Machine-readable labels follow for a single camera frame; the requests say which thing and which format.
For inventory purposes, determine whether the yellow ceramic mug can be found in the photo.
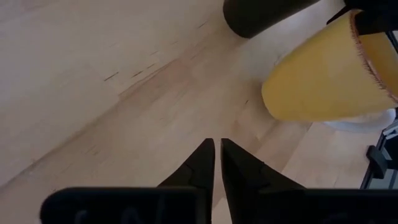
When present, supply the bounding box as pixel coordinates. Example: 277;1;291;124
261;9;398;123

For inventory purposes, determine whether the tall black cup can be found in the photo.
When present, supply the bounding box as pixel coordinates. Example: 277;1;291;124
222;0;321;39

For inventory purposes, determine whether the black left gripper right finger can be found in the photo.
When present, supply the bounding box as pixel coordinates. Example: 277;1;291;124
220;138;398;224

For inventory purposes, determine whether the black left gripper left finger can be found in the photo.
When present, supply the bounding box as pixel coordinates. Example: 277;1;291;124
39;138;216;224

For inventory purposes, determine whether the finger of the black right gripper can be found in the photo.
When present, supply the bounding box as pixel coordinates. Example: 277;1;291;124
326;0;398;25
354;9;398;35

